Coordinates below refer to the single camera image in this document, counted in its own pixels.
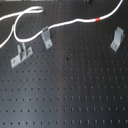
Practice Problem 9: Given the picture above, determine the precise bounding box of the grey cable clip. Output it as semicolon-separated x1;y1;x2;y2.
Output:
41;27;52;49
110;27;125;51
10;43;33;68

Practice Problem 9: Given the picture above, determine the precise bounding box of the right grey cable clip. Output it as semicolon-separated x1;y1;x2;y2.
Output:
110;27;125;51

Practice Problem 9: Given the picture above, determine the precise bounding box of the left grey cable clip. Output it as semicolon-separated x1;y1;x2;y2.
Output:
10;43;33;68

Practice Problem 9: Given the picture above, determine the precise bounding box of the white cable with red band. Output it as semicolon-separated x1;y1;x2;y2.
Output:
0;0;125;49

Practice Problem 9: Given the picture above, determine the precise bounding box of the middle grey cable clip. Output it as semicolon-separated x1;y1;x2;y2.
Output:
41;27;52;49

